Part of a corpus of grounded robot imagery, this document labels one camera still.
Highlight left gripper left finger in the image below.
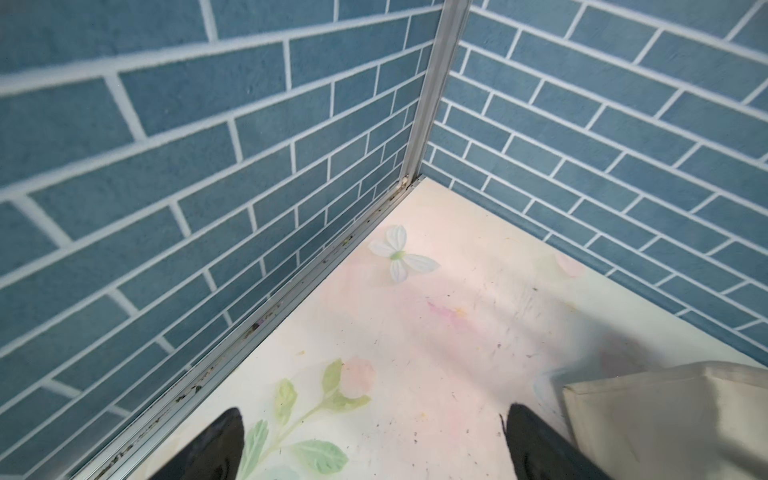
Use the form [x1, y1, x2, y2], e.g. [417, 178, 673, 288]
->
[150, 408, 245, 480]

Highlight beige canvas tote bag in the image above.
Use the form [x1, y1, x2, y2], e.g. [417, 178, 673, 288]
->
[564, 361, 767, 479]

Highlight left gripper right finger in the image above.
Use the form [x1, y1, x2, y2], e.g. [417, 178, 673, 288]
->
[503, 403, 610, 480]

